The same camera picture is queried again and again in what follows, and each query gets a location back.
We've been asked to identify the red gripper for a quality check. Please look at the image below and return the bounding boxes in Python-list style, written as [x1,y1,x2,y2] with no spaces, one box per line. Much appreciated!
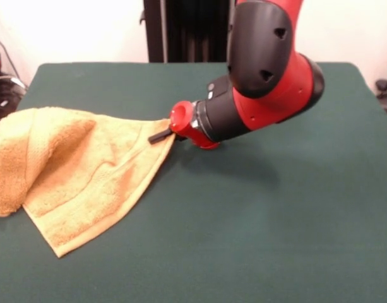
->
[148,100,221,151]

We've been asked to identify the tan terry towel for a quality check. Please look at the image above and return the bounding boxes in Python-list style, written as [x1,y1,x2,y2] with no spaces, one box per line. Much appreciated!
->
[0,106,177,258]

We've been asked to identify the dark green table cloth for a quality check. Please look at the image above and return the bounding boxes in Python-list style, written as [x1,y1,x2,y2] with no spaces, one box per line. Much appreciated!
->
[0,62,387,303]

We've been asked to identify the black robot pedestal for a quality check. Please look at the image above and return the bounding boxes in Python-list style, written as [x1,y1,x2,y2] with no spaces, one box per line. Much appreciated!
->
[138,0,237,63]

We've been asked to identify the black cable bundle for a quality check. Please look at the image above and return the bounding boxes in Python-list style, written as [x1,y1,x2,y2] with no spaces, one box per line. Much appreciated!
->
[0,74,27,137]

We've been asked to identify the thin black cable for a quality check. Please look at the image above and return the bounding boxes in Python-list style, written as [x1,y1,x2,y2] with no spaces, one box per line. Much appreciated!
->
[0,28,25,88]

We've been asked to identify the black device with cables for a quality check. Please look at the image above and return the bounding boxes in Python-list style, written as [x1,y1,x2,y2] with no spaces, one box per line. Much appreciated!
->
[374,78,387,124]

